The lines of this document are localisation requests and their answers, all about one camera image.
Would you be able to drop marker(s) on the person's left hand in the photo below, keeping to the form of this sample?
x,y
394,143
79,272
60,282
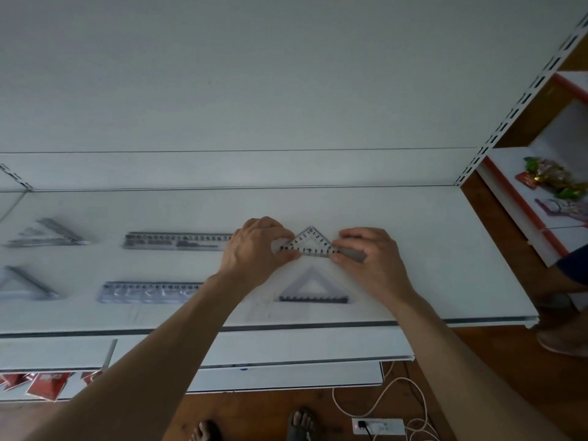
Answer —
x,y
250,252

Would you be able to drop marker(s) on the person's right hand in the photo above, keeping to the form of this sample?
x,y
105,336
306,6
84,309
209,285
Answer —
x,y
374,268

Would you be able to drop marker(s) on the person's left thumb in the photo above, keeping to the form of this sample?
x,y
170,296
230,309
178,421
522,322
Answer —
x,y
287,258

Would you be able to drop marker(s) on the person's right thumb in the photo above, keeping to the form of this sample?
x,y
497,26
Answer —
x,y
342,261

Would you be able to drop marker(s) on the clear small triangle ruler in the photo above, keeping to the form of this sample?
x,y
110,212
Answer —
x,y
312,245

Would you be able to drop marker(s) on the person's right forearm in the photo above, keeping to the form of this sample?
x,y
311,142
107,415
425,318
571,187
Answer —
x,y
464,376

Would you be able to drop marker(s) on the person's left forearm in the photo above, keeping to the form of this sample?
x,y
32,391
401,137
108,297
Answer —
x,y
147,367

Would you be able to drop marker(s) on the clear bluish triangle ruler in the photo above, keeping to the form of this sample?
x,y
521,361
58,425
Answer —
x,y
317,298

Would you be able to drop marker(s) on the white narrow shelf board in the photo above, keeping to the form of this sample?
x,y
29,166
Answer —
x,y
298,344

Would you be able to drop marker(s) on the white metal shelf board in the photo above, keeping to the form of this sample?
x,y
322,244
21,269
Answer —
x,y
436,252

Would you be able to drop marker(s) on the clear straight ruler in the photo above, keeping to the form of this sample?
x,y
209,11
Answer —
x,y
177,241
147,292

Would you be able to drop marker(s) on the white base shelf board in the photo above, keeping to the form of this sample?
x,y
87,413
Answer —
x,y
285,376

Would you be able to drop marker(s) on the black plug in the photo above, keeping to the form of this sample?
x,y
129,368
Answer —
x,y
364,426

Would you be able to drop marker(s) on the person's right foot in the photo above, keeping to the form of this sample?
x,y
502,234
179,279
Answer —
x,y
303,427

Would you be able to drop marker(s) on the person's foot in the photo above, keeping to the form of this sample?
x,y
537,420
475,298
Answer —
x,y
303,427
206,431

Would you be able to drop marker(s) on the white power strip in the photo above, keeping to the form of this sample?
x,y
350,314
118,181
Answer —
x,y
388,427

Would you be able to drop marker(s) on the white shelf back panel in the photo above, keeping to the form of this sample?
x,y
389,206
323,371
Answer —
x,y
275,87

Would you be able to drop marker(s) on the white shelf unit red trim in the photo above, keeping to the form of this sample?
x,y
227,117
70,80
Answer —
x,y
510,179

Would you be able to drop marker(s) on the person's left foot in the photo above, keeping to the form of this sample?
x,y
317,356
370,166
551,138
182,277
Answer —
x,y
206,431

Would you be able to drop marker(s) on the green gold snack packets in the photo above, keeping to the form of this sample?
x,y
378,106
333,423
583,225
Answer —
x,y
553,176

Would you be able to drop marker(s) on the purple packet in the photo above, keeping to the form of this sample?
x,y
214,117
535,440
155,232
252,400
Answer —
x,y
565,208

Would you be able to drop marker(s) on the red packet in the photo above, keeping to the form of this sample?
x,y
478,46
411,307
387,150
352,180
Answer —
x,y
49,385
91,377
13,380

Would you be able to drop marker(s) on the white slotted shelf upright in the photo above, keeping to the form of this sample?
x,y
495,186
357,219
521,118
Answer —
x,y
13,176
519,103

